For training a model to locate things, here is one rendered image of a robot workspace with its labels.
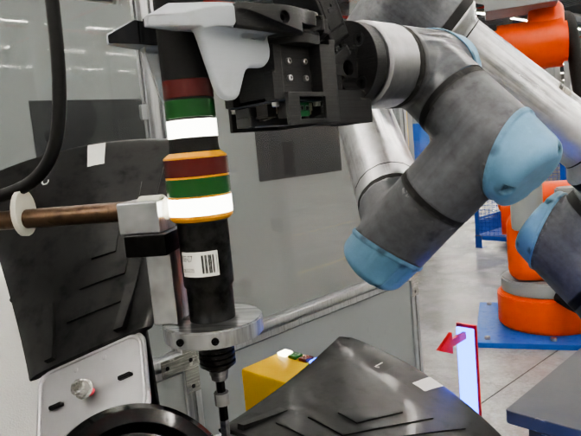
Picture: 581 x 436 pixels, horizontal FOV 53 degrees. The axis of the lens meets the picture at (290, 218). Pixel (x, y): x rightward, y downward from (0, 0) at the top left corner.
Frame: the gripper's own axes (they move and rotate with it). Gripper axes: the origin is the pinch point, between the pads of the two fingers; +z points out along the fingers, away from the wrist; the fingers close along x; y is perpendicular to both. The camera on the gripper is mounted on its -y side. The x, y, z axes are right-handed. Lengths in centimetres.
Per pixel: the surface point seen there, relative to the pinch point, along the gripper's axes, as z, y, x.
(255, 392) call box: -33, 45, 36
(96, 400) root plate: 4.2, 24.8, 4.8
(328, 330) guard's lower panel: -88, 57, 74
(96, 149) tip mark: -5.4, 7.0, 20.8
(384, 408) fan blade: -18.5, 32.1, -1.7
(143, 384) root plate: 2.0, 23.7, 1.8
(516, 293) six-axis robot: -347, 116, 153
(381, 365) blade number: -25.7, 31.7, 4.2
